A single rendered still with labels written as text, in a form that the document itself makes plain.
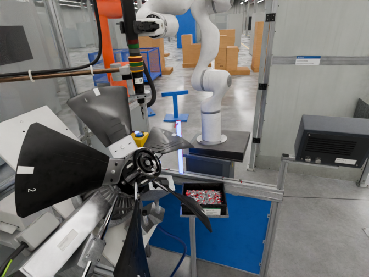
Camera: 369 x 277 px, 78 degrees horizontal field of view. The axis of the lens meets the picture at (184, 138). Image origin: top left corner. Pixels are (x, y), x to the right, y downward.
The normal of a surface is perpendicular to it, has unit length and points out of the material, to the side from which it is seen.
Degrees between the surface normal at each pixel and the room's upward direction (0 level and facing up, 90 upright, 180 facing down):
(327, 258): 0
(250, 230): 90
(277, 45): 90
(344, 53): 90
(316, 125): 15
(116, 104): 38
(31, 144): 70
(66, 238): 50
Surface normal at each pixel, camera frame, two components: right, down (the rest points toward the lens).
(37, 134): 0.70, -0.10
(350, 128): -0.12, -0.75
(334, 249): -0.04, -0.89
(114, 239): 0.70, -0.49
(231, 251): -0.31, 0.44
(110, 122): 0.11, -0.33
